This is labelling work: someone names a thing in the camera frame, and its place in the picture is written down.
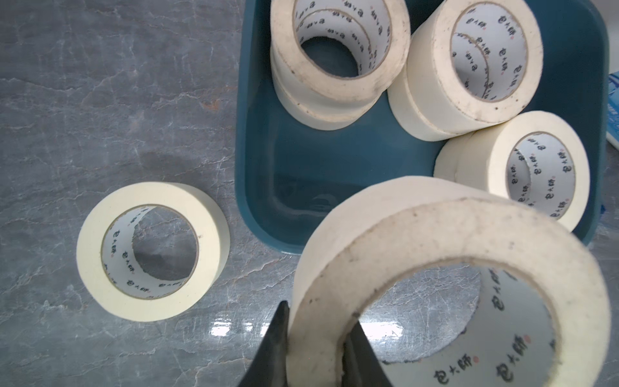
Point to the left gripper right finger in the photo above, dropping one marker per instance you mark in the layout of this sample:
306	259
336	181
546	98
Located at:
361	367

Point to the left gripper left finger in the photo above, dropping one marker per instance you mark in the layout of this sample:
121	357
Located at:
268	368

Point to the cream masking tape roll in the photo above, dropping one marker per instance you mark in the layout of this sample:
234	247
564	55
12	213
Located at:
471	65
535	159
543	316
106	259
376	33

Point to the teal plastic storage tray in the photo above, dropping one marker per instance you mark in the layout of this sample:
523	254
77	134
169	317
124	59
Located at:
289	176

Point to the lower cream tape roll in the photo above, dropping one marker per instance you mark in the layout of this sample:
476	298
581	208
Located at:
319	120

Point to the blue lidded storage box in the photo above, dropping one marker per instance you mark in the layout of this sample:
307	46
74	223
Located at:
612	134

